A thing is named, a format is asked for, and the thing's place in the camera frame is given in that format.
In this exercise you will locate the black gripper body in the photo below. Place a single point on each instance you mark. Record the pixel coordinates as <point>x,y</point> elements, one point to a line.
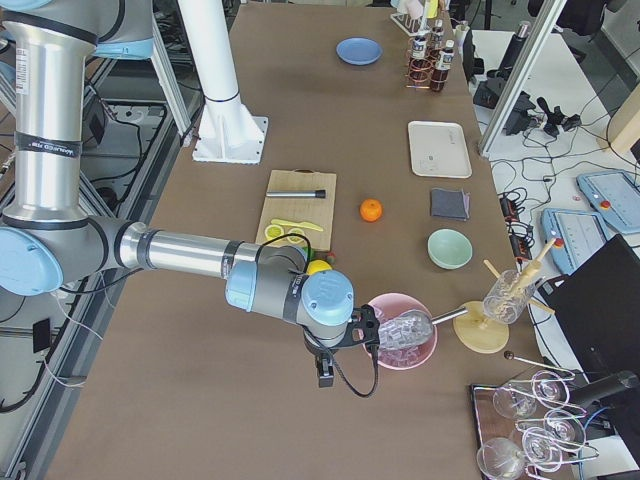
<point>368,326</point>

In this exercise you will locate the orange fruit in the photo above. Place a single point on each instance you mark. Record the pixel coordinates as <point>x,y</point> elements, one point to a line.
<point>371,210</point>

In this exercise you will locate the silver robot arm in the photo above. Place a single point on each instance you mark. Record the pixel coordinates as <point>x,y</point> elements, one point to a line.
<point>51,241</point>

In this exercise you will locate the blue plate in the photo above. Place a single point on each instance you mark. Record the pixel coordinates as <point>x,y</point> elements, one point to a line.
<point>359,51</point>

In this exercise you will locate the pink bowl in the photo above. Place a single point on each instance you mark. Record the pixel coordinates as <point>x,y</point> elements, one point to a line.
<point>389,305</point>

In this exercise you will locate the metal ice scoop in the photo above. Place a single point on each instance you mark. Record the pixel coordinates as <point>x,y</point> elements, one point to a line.
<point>412,328</point>

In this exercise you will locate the clear ice cubes pile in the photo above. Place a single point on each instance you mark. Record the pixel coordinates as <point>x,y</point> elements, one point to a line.
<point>400,358</point>

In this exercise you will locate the yellow lemon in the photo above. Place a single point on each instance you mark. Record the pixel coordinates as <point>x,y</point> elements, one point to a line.
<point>318,265</point>

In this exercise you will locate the wooden cup tree stand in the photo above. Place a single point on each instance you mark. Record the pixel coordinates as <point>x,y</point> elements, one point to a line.
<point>484,327</point>

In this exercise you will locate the green bowl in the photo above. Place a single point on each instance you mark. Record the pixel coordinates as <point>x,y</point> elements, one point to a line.
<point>449,249</point>

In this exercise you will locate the wooden cutting board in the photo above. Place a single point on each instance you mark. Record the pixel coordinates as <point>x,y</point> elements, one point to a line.
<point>319,211</point>

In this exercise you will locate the lemon slice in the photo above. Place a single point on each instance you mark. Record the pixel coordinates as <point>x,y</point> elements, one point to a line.
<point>273,231</point>

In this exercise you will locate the grey folded cloth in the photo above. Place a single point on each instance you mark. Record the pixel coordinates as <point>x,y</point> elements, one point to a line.
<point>450,204</point>

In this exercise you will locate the clear glass cup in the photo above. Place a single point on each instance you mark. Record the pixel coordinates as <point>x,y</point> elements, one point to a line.
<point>504,303</point>

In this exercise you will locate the wine glass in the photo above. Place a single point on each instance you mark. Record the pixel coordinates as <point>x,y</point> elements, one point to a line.
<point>514,400</point>
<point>550,389</point>
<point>501,459</point>
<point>565,427</point>

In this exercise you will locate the cream plastic tray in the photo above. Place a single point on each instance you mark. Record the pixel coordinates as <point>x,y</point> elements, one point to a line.
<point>438,150</point>

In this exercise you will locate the blue teach pendant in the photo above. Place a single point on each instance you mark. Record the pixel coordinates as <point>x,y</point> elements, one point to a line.
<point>579,235</point>
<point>615,196</point>

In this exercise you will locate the black laptop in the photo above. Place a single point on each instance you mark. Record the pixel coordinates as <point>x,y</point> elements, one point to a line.
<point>597,307</point>

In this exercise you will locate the dark bottle middle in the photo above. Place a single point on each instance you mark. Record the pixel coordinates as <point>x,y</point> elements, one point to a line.
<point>418,65</point>

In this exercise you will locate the dark bottle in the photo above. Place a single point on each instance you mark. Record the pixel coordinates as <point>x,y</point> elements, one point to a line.
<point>442,67</point>
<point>418,65</point>
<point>437,36</point>

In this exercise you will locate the dark bottle front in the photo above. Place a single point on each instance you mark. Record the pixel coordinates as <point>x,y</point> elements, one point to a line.
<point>442,67</point>

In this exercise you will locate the dark bottle rear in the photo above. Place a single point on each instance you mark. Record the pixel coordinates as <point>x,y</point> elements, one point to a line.
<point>437,36</point>

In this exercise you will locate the black handled knife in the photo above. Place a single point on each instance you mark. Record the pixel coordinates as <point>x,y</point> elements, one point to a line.
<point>317,194</point>

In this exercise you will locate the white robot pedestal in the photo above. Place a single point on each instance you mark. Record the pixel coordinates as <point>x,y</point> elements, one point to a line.
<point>228,132</point>

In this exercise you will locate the copper wire bottle rack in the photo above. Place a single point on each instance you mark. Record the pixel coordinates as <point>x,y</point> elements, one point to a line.
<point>431,64</point>

